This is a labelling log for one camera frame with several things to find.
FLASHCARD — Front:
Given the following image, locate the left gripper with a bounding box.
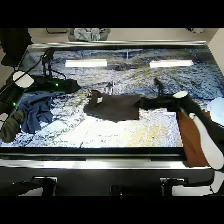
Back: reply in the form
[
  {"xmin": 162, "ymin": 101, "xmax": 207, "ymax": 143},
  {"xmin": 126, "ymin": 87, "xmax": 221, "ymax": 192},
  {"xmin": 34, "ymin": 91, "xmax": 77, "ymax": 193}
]
[{"xmin": 44, "ymin": 75, "xmax": 82, "ymax": 95}]

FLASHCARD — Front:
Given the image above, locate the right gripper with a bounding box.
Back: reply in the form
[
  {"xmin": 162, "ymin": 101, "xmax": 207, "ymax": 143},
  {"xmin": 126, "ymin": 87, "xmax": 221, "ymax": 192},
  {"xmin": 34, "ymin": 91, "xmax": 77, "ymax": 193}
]
[{"xmin": 135, "ymin": 94, "xmax": 175, "ymax": 112}]

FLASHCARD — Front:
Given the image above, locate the dark grey garment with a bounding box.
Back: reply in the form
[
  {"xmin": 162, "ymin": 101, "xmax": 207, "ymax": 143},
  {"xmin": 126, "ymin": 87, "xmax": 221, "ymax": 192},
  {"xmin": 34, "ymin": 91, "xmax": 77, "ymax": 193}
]
[{"xmin": 82, "ymin": 89, "xmax": 143, "ymax": 123}]

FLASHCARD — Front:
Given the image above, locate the brown garment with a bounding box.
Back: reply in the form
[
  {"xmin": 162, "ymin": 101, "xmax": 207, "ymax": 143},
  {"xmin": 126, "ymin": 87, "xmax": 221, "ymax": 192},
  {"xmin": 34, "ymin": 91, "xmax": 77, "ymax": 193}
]
[{"xmin": 176, "ymin": 109, "xmax": 212, "ymax": 168}]

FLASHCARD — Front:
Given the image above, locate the light blue garment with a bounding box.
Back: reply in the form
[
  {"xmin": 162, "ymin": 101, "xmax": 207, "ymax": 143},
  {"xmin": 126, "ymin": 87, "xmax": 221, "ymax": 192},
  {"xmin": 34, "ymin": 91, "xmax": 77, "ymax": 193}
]
[{"xmin": 205, "ymin": 96, "xmax": 224, "ymax": 127}]

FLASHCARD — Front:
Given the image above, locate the heap of clothes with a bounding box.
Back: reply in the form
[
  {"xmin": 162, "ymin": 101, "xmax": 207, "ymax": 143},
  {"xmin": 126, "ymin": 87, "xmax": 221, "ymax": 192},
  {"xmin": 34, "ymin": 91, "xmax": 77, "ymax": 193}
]
[{"xmin": 67, "ymin": 27, "xmax": 112, "ymax": 42}]

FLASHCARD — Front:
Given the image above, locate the olive garment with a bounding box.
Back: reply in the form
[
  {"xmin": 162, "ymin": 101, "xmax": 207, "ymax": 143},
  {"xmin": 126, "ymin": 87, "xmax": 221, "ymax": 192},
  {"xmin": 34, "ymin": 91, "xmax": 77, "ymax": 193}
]
[{"xmin": 0, "ymin": 109, "xmax": 26, "ymax": 144}]

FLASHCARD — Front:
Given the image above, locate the black cable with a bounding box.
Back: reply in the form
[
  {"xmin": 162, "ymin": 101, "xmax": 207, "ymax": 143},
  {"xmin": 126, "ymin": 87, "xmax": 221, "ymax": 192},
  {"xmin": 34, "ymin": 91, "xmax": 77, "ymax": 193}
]
[{"xmin": 0, "ymin": 58, "xmax": 45, "ymax": 95}]

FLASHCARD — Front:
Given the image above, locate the silver frame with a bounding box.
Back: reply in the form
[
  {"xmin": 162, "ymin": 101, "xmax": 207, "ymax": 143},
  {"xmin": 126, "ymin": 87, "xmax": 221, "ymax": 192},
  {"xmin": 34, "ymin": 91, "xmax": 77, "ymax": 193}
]
[{"xmin": 0, "ymin": 148, "xmax": 224, "ymax": 196}]

